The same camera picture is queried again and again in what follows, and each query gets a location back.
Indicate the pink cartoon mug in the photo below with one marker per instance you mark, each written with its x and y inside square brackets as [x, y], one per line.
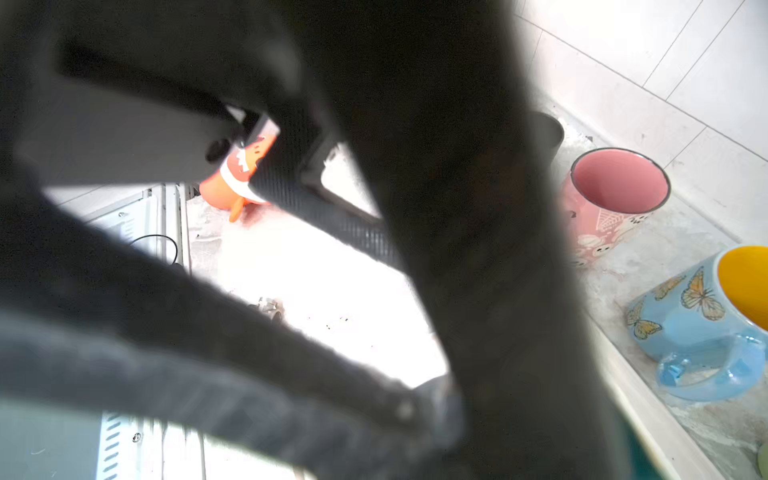
[608, 192]

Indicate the small metal fitting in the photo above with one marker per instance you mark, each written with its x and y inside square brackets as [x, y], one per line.
[271, 308]

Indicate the beige plastic tray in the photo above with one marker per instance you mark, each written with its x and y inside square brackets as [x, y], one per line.
[668, 446]

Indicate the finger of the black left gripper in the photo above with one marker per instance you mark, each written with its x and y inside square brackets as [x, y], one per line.
[431, 99]
[256, 384]

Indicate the black mug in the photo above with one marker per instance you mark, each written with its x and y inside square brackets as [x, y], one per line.
[548, 135]

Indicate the dark green mug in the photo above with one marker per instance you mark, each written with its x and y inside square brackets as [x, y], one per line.
[641, 466]

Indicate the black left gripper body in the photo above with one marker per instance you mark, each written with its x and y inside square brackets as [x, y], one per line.
[96, 92]

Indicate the blue cartoon mug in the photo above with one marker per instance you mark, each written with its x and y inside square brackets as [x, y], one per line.
[706, 327]

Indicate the red shark toy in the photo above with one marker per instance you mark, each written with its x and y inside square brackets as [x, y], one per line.
[228, 189]

